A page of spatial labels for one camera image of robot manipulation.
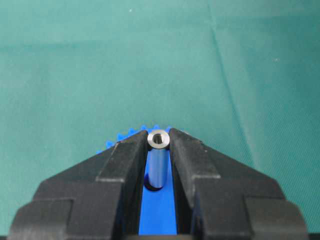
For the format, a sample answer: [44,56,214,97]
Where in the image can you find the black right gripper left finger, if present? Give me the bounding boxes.
[8,130,148,240]

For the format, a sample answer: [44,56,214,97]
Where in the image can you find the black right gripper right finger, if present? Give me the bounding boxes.
[169,128,309,240]

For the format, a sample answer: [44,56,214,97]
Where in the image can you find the blue plastic gear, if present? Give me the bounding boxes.
[95,126,178,237]

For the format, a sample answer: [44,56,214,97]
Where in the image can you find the silver metal shaft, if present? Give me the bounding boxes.
[145,129,170,191]

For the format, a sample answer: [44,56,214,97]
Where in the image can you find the green table mat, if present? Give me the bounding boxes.
[0,0,320,235]

